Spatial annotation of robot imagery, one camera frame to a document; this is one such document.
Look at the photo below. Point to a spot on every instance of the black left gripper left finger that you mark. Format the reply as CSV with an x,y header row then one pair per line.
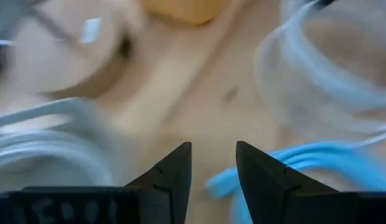
x,y
171,183

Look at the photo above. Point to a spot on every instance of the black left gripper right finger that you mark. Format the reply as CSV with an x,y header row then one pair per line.
x,y
267,193

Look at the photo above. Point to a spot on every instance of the grey plastic bin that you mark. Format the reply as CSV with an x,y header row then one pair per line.
x,y
40,107

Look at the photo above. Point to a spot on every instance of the white shade wooden table lamp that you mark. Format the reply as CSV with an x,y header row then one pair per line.
x,y
56,62

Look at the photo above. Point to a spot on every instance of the orange plastic bin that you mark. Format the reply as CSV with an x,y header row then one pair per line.
x,y
183,11

